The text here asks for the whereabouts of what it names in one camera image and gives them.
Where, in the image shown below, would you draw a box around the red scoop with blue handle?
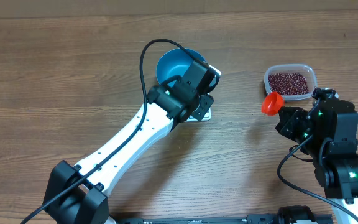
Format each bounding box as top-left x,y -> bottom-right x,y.
261,91 -> 284,116

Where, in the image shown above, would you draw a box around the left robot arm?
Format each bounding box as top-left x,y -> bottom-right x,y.
43,61 -> 221,224

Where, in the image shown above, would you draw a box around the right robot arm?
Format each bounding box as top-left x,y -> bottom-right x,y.
275,88 -> 358,223

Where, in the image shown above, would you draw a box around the white digital kitchen scale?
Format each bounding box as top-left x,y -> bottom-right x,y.
186,65 -> 222,122

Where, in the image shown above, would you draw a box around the blue plastic bowl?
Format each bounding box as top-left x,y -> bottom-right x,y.
156,48 -> 214,98

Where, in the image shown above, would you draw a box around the red beans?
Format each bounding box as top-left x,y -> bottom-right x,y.
268,73 -> 309,96

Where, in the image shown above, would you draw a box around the clear plastic container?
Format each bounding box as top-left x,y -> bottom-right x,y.
264,64 -> 318,101

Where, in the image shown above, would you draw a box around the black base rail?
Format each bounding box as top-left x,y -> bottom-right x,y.
115,205 -> 334,224

